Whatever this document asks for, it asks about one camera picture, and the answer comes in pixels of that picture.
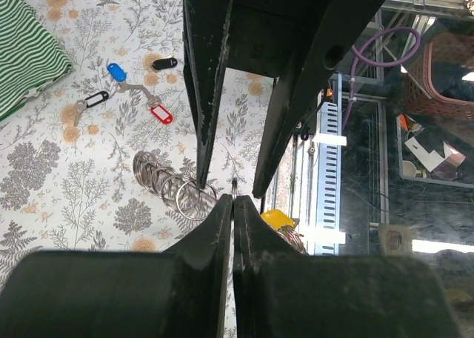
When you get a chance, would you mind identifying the black key tag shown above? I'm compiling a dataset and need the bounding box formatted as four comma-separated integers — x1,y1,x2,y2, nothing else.
152,57,178,71

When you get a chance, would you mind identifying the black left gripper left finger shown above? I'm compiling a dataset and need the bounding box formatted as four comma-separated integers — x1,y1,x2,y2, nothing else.
1,195,233,337

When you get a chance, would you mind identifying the key with red tag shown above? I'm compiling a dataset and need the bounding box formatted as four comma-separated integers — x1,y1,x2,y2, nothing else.
143,88,173,125

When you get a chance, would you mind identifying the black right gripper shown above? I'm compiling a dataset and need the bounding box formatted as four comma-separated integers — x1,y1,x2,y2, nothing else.
183,0,385,199

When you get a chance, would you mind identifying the key with blue tag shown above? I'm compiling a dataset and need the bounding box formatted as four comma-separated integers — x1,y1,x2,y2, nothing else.
107,63,145,93

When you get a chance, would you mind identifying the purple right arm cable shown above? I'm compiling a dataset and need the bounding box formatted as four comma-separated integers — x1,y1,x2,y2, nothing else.
340,26,422,131

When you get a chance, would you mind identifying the brown woven basket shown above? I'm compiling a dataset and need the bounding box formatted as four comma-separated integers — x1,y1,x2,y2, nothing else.
404,33,473,121

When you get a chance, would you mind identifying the metal key organizer ring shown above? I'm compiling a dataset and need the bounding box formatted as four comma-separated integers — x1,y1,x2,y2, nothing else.
132,150,308,256

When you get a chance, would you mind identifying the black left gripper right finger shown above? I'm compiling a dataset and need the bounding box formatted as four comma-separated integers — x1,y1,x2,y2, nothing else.
233,196,461,337

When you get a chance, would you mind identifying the yellow key tag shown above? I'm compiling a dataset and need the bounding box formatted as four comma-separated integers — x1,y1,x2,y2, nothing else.
261,209,296,231

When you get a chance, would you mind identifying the floral tablecloth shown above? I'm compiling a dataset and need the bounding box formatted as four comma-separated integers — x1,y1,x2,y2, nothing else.
0,0,297,338

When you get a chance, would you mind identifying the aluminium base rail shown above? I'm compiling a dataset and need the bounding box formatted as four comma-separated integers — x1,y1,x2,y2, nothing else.
292,70,390,256

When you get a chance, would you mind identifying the green white striped cloth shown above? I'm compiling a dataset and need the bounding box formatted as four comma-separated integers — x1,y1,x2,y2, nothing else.
1,0,73,119

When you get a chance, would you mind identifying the key with black tag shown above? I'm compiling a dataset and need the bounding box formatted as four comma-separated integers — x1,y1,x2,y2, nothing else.
73,91,110,126

